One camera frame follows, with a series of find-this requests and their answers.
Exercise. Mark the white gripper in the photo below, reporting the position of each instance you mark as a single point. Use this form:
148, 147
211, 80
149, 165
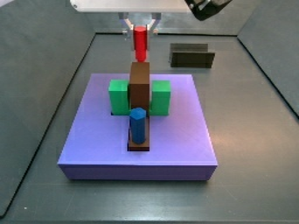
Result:
124, 6

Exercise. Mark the red hexagonal peg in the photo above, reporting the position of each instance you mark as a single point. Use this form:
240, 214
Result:
140, 43

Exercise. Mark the purple base board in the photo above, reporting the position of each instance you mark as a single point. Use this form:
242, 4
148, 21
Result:
95, 152

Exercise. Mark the green block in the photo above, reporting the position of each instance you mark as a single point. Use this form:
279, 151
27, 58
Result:
119, 98

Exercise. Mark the brown upright block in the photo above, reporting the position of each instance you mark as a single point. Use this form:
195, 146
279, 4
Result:
139, 99

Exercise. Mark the blue hexagonal peg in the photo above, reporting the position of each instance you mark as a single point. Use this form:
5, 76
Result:
137, 125

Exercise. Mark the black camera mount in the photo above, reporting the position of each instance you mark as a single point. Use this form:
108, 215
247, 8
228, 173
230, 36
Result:
203, 9

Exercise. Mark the black angle bracket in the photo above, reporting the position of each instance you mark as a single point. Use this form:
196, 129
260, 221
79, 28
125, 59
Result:
191, 55

